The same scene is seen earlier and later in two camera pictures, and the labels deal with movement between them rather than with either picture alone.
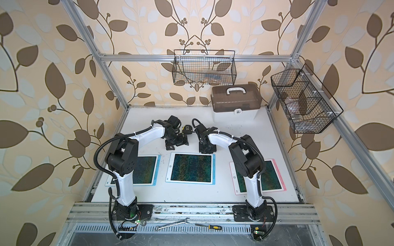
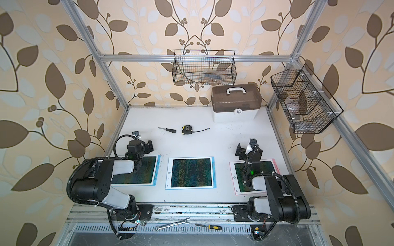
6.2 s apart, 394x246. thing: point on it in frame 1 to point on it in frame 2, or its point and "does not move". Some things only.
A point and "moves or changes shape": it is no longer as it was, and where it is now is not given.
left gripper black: x=180 y=142 to x=144 y=147
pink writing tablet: x=271 y=179 does not move
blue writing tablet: x=145 y=173 does not move
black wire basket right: x=305 y=100 does not move
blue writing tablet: x=190 y=167 moves or changes shape
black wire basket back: x=211 y=67 does not move
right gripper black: x=203 y=151 to x=243 y=151
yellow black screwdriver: x=210 y=226 does not move
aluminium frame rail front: x=98 y=213 does not move
